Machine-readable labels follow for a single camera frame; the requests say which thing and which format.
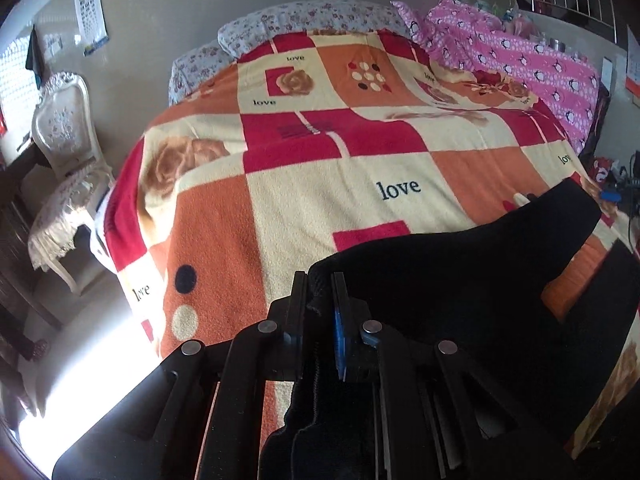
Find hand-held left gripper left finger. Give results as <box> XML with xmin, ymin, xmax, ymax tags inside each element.
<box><xmin>52</xmin><ymin>271</ymin><xmax>308</xmax><ymax>480</ymax></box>

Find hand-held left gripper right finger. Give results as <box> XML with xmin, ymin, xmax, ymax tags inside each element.
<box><xmin>331</xmin><ymin>271</ymin><xmax>577</xmax><ymax>480</ymax></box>

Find black pants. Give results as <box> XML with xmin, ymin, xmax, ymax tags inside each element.
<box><xmin>262</xmin><ymin>178</ymin><xmax>640</xmax><ymax>480</ymax></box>

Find orange red checkered printed blanket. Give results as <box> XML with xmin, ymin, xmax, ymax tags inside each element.
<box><xmin>102</xmin><ymin>30</ymin><xmax>640</xmax><ymax>466</ymax></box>

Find white ornate chair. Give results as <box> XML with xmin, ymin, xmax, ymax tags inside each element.
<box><xmin>31</xmin><ymin>71</ymin><xmax>117</xmax><ymax>183</ymax></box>
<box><xmin>27</xmin><ymin>166</ymin><xmax>115</xmax><ymax>297</ymax></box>

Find floral pillow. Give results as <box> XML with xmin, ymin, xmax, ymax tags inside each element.
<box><xmin>217</xmin><ymin>1</ymin><xmax>416</xmax><ymax>57</ymax></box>
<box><xmin>169</xmin><ymin>42</ymin><xmax>237</xmax><ymax>107</ymax></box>

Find dark wooden desk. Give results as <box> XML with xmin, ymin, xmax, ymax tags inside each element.
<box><xmin>0</xmin><ymin>132</ymin><xmax>66</xmax><ymax>331</ymax></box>

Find pink penguin print quilt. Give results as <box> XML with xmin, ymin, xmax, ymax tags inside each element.
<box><xmin>390</xmin><ymin>0</ymin><xmax>603</xmax><ymax>157</ymax></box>

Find wall calendar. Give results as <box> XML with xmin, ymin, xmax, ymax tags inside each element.
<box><xmin>74</xmin><ymin>0</ymin><xmax>110</xmax><ymax>57</ymax></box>

